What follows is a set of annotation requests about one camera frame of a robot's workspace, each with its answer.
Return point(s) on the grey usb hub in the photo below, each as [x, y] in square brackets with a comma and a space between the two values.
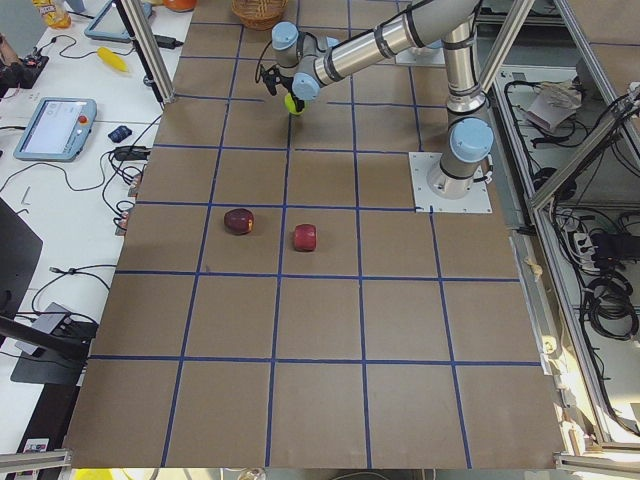
[56, 330]

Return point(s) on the dark blue small object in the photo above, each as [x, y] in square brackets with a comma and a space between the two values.
[119, 134]

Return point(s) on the yellow toy corn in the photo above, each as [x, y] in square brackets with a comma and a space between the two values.
[113, 60]

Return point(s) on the green apple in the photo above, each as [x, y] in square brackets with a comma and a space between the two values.
[288, 104]

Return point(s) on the teach pendant tablet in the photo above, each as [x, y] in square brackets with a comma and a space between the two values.
[58, 130]

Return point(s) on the aluminium frame post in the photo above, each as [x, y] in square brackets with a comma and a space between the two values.
[137, 26]

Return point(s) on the wicker basket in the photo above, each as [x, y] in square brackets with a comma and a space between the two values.
[259, 14]

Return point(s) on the orange fruit toy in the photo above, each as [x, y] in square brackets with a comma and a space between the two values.
[180, 6]

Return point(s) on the black monitor stand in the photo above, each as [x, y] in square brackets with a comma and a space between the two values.
[20, 252]

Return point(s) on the crumpled paper box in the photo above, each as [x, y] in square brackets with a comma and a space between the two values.
[554, 103]

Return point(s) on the yellow snack bag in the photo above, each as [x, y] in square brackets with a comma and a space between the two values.
[53, 13]

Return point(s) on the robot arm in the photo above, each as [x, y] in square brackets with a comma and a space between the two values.
[306, 63]

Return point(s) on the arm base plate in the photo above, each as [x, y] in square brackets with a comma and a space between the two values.
[434, 192]
[421, 57]

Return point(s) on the black power adapter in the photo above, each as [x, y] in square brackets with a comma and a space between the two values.
[167, 42]

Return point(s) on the dark red apple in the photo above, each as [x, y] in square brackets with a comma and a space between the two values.
[239, 221]

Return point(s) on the power strip with cables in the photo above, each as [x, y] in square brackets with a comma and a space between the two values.
[603, 252]

